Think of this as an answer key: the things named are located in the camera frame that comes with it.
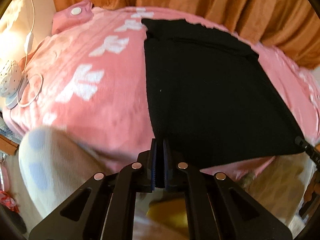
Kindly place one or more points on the brown wooden bed frame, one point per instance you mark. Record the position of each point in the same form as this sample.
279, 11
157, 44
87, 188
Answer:
7, 146

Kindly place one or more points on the pink patterned bed blanket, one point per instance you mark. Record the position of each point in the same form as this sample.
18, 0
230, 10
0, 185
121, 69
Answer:
88, 79

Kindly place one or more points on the white blue-spotted pants leg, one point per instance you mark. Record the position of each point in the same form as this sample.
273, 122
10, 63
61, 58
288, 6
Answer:
53, 166

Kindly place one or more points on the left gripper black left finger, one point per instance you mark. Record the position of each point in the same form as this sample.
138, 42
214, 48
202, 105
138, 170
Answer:
104, 206

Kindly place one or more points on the white perforated round lamp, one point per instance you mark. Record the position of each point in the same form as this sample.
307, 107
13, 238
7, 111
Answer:
11, 76

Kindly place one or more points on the black long-sleeve sweater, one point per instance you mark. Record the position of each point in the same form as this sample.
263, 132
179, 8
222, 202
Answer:
209, 98

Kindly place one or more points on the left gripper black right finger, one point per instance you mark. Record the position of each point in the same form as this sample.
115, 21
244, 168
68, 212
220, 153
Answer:
217, 208

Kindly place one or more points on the orange curtain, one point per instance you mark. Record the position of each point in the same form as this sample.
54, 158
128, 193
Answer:
291, 25

